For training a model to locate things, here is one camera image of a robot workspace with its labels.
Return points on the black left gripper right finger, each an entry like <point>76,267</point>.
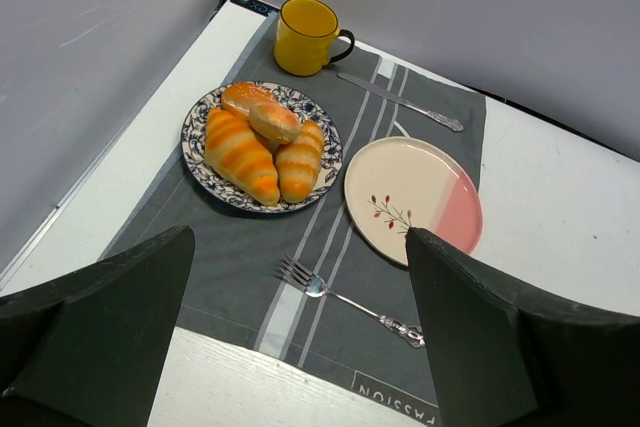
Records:
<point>503,352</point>

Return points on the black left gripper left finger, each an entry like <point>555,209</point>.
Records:
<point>88,348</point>

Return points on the round bread bun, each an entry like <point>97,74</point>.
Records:
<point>274,122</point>

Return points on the sesame bread bun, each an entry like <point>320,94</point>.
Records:
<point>240,97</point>

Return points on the cream and pink plate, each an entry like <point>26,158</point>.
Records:
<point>396,183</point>

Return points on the blue floral plate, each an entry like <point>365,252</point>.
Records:
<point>193,141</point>

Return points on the silver fork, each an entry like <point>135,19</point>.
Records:
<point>314,286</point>

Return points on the silver butter knife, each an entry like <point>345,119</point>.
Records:
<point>450,123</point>

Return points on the grey striped placemat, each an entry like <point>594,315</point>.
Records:
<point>235,291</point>

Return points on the striped croissant right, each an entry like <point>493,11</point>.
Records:
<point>298,163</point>

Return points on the yellow enamel mug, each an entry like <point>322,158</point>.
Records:
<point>308,38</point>

